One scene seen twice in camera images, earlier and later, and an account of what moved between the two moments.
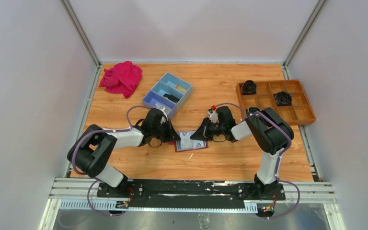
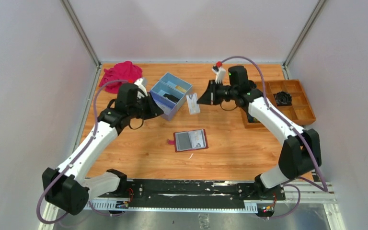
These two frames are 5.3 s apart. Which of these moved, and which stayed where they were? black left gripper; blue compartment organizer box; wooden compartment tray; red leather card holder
Moved: black left gripper
Stayed: red leather card holder; blue compartment organizer box; wooden compartment tray
